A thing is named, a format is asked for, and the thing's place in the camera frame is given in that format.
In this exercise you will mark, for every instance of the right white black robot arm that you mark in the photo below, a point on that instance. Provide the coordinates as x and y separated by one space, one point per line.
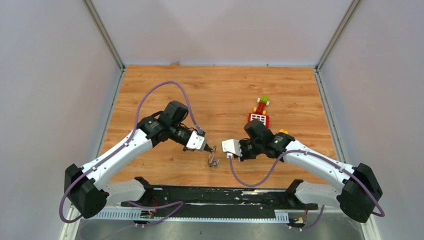
353 189

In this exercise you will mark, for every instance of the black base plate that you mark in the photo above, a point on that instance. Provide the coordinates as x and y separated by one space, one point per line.
223 202

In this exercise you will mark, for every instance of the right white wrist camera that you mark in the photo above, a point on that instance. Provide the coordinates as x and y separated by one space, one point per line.
232 148

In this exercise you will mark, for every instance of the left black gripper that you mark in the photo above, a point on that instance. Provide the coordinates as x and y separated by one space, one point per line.
207 148

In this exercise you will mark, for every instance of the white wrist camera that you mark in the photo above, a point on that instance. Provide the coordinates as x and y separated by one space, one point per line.
196 141
232 148

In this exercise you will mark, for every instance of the yellow triangular toy piece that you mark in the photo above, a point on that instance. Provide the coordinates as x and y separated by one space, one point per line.
283 131

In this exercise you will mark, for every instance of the silver keyring with clips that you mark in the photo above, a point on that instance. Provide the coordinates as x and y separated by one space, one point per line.
212 161

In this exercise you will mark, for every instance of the red white toy block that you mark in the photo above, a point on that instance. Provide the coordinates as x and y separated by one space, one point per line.
265 119

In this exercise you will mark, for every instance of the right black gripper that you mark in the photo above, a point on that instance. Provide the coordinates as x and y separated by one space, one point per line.
244 157

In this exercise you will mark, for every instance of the red green toy brick car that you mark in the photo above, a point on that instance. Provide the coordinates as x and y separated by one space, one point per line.
262 103

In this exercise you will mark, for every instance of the white slotted cable duct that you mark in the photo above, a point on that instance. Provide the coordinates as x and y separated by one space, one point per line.
280 217

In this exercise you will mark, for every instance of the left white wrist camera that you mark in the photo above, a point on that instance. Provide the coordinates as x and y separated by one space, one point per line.
196 141

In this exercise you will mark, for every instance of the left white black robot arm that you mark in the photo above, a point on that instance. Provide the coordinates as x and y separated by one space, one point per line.
89 188

